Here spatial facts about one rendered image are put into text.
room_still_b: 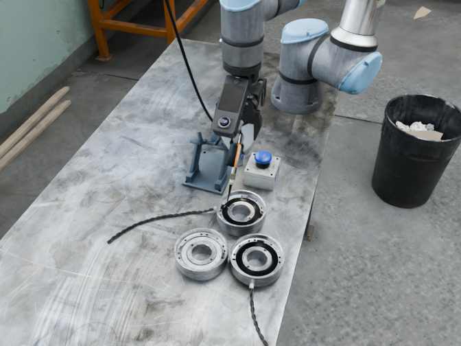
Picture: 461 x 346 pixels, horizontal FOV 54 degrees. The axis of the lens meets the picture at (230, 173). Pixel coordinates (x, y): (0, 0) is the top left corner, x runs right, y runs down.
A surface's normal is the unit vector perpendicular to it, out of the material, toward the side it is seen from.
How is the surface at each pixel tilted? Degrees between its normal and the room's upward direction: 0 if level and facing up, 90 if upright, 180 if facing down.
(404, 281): 0
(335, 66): 79
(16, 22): 90
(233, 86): 32
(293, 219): 0
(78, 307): 0
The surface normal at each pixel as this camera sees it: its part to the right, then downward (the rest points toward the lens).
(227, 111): -0.14, -0.27
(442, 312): 0.00, -0.73
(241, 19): -0.14, 0.68
